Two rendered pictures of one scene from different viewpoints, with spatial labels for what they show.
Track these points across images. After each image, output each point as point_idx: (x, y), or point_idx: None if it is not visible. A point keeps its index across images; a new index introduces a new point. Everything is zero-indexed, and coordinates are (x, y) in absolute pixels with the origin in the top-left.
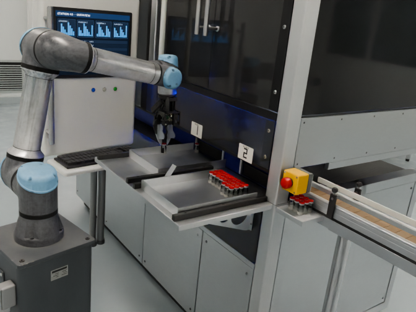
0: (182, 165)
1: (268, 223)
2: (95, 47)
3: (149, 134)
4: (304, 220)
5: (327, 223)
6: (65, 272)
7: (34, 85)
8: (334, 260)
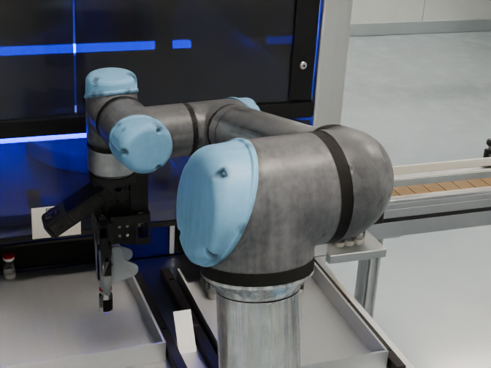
0: (148, 306)
1: None
2: None
3: None
4: (382, 246)
5: (371, 233)
6: None
7: (299, 309)
8: (370, 279)
